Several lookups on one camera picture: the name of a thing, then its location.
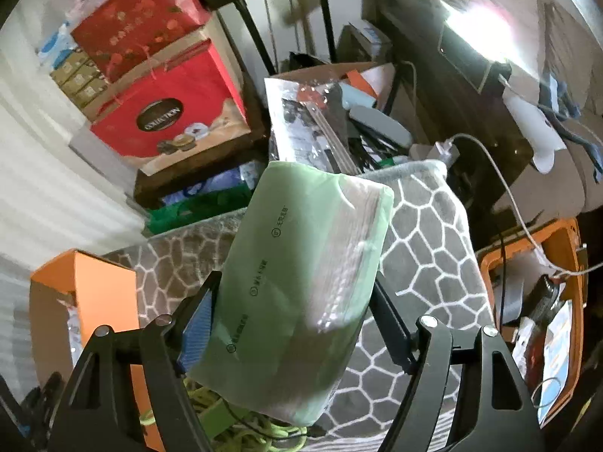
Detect orange cardboard box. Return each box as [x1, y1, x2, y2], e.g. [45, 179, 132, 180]
[28, 248, 167, 452]

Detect green cable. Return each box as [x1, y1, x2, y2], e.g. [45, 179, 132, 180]
[138, 375, 312, 452]

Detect green tissue pack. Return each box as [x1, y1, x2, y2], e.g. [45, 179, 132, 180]
[190, 161, 393, 426]

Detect orange plastic crate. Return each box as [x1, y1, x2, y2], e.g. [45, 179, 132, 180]
[477, 218, 586, 426]

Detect grey white patterned blanket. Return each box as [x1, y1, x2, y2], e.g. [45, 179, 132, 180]
[106, 161, 494, 451]

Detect white curtain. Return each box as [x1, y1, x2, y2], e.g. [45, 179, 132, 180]
[1, 0, 144, 270]

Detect red collection gift bag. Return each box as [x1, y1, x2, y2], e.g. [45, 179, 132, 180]
[91, 40, 251, 177]

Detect brown box of clutter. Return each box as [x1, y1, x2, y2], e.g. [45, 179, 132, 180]
[265, 62, 414, 176]

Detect stacked gold boxes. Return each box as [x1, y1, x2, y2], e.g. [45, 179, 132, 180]
[50, 48, 109, 110]

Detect brown sofa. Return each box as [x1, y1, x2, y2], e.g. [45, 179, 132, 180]
[371, 0, 602, 247]

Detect red floral gift box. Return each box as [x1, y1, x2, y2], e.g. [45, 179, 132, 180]
[72, 0, 211, 83]

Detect white charging cable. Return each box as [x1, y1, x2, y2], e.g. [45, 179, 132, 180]
[432, 131, 603, 280]

